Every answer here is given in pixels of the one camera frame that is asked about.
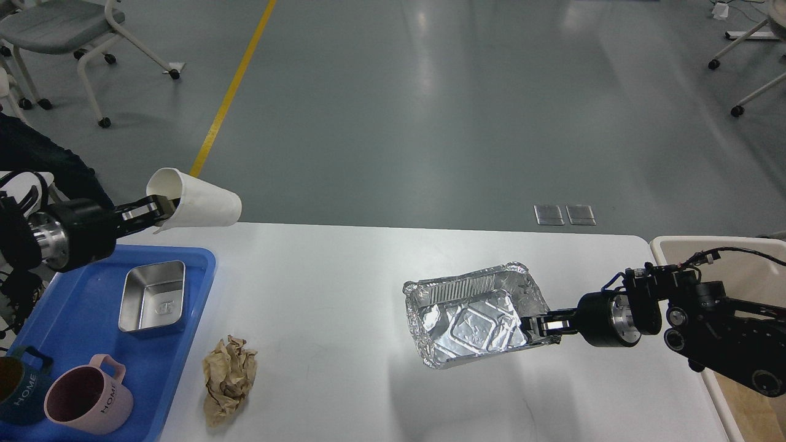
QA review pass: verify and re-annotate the brown paper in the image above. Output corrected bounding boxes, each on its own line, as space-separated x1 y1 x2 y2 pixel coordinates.
202 334 258 428
715 374 785 441

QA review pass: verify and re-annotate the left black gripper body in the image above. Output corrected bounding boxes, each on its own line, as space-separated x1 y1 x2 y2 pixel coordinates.
28 198 120 272

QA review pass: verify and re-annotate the pink HOME mug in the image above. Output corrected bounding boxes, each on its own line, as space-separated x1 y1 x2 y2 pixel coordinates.
43 354 134 435

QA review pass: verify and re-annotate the grey office chair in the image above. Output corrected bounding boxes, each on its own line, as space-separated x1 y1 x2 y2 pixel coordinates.
1 1 181 128

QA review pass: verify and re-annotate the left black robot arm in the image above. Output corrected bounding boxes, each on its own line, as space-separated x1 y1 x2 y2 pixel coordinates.
1 169 180 335

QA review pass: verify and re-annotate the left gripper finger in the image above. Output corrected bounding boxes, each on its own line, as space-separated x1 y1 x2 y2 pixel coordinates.
114 195 180 237

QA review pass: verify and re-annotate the aluminium foil tray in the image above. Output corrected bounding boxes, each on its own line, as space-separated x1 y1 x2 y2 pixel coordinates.
402 262 561 370

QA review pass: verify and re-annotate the metal floor plate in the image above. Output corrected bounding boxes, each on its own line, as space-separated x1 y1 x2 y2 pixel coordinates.
533 204 565 226
566 204 597 226

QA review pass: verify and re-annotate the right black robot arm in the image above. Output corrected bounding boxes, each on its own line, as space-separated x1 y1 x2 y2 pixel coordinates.
519 246 785 398

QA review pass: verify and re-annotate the dark blue HOME mug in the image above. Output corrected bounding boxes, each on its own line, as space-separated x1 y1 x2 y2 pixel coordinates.
1 345 53 425

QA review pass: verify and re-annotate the white floor power adapter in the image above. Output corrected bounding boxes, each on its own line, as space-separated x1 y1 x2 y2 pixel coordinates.
711 1 730 21

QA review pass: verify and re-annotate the steel rectangular tin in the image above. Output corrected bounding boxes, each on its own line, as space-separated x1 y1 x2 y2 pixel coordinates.
117 260 187 339

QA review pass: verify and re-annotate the white chair base right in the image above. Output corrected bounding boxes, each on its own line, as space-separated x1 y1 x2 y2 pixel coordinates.
706 0 786 118

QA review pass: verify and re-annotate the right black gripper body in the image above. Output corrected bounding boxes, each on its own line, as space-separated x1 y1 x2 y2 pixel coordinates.
576 291 641 347

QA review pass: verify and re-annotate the person in dark trousers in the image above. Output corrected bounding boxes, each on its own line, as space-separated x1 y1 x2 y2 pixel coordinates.
1 113 115 209

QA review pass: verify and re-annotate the beige plastic bin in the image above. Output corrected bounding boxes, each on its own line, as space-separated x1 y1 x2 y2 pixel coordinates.
650 236 785 441

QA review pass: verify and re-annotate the right metal floor plate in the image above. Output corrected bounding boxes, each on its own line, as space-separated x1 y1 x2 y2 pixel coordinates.
566 204 597 226

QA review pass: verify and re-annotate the white paper cup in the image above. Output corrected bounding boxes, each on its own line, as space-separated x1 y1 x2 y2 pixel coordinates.
146 168 243 234

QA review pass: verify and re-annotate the left metal floor plate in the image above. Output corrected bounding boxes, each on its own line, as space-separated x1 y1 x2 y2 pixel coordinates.
533 204 565 226

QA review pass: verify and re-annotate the brown paper in bin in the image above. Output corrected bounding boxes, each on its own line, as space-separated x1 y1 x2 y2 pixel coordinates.
715 374 785 441

